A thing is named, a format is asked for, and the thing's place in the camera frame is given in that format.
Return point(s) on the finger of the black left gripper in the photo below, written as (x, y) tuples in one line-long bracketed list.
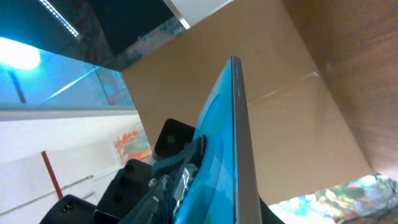
[(169, 182)]

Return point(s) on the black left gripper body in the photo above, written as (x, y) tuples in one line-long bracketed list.
[(127, 187)]

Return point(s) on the brown cardboard board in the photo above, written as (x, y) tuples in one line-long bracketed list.
[(300, 140)]

